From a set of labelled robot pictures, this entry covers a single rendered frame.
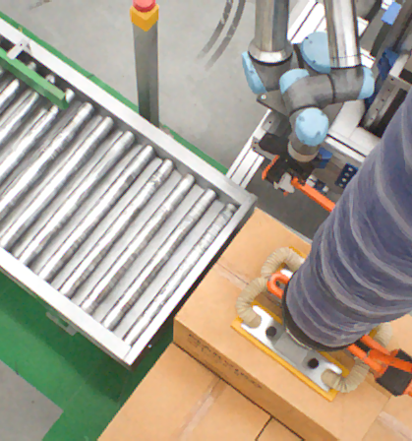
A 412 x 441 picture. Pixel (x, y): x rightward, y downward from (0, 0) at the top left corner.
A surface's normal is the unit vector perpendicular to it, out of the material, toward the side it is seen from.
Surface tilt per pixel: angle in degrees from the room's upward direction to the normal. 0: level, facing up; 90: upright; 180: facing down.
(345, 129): 0
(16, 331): 0
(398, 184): 75
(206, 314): 0
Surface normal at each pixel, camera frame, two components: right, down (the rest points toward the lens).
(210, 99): 0.04, -0.31
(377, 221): -0.88, 0.35
